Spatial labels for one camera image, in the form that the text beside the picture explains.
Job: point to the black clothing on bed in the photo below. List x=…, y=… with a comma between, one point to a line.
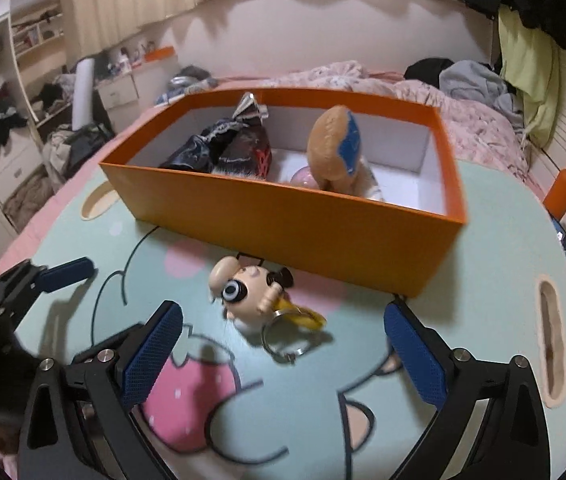
x=428, y=70

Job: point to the yellow-green hanging garment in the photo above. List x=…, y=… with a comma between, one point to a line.
x=531, y=64

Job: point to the dark purple brocade pouch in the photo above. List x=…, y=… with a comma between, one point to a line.
x=248, y=156

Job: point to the white rolled mat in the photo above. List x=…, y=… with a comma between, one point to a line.
x=82, y=107

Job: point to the mint cartoon lap table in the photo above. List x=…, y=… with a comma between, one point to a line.
x=223, y=409

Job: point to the round silver compact mirror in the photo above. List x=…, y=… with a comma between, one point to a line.
x=249, y=110

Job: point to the grey clothes pile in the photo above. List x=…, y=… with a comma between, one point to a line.
x=469, y=80

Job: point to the striped folded clothes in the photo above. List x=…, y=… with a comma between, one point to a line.
x=191, y=79

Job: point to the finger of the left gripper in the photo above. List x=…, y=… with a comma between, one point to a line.
x=66, y=274

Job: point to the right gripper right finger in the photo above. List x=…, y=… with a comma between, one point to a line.
x=512, y=439

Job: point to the orange water bottle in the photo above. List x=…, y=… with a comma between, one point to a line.
x=555, y=200

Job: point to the white drawer cabinet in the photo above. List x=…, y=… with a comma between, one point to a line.
x=127, y=96

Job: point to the black satin frilly cloth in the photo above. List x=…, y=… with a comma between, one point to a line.
x=201, y=152

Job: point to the tan plush bear toy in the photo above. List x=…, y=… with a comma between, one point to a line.
x=334, y=149

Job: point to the orange cardboard box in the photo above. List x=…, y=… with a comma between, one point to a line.
x=396, y=244

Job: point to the dark printed card pack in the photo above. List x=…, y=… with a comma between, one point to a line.
x=560, y=232

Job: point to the big-head doll keychain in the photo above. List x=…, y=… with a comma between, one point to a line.
x=256, y=301

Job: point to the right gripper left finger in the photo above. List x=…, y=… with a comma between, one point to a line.
x=98, y=390

